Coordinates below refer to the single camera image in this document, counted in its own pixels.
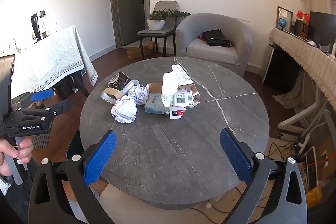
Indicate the grey dining chair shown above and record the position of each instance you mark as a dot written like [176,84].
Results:
[152,33]

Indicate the flat brown cardboard box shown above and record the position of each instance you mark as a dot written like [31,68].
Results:
[135,53]

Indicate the white paper ball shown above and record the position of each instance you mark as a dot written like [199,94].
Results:
[139,94]
[124,111]

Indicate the small blue globe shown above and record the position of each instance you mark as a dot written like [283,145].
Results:
[283,22]

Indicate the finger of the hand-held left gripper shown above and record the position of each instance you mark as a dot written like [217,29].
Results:
[42,95]
[60,106]

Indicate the person's left hand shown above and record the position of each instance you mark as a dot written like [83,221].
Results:
[25,151]

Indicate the black patterned packet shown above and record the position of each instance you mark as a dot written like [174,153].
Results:
[119,81]

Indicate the grey door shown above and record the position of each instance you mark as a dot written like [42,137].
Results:
[128,8]

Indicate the torn white cardboard box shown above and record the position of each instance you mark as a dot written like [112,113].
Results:
[170,82]

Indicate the desk with beige lace cloth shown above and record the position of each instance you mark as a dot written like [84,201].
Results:
[302,56]

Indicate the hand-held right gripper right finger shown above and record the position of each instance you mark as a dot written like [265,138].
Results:
[235,158]

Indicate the table with pale green tablecloth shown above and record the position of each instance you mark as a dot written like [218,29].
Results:
[47,56]

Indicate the black handbag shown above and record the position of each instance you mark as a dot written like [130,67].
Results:
[215,37]

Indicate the small red white carton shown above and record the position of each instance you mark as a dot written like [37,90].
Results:
[177,112]

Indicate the wooden picture frame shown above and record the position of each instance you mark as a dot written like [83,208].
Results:
[287,14]

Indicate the beige rug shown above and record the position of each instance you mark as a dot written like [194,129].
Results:
[147,213]

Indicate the grey tub armchair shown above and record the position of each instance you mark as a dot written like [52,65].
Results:
[189,29]

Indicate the brown wooden box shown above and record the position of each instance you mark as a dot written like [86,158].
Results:
[301,28]

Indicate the potted plant in white pot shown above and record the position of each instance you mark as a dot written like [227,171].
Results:
[156,24]

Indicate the yellow plastic bag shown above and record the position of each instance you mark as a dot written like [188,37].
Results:
[313,196]

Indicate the black glass kettle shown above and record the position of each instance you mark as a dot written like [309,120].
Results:
[36,27]

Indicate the person's left forearm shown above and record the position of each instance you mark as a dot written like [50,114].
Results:
[4,184]

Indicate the black monitor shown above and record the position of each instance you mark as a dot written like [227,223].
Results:
[323,27]

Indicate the blue tissue packet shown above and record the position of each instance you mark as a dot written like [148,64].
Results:
[155,105]

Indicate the grey ribbed floor mat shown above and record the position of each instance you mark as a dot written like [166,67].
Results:
[42,140]

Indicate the brown cardboard roll tube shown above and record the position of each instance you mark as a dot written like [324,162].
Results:
[106,95]

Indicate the black cabinet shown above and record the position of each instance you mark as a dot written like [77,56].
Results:
[281,69]

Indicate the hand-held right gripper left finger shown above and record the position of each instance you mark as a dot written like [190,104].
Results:
[101,158]

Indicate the round grey marble table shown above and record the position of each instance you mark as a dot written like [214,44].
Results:
[170,148]

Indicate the small red desk flags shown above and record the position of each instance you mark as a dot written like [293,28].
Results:
[302,14]

